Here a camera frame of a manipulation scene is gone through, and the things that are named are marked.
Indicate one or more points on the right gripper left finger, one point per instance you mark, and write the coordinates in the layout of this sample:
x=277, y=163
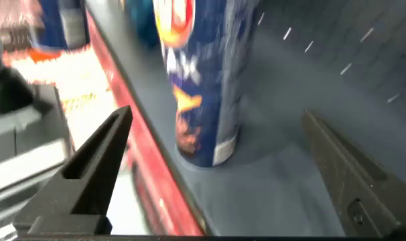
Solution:
x=89, y=187

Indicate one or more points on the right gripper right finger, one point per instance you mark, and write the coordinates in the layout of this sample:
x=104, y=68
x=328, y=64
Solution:
x=357, y=187

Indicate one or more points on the orange and white snack pack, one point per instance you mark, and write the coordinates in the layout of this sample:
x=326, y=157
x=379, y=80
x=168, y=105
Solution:
x=72, y=87

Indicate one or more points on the blue snack can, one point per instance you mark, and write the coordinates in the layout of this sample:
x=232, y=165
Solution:
x=203, y=83
x=60, y=23

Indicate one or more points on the teal snack can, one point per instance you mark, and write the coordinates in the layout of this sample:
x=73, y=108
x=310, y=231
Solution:
x=141, y=20

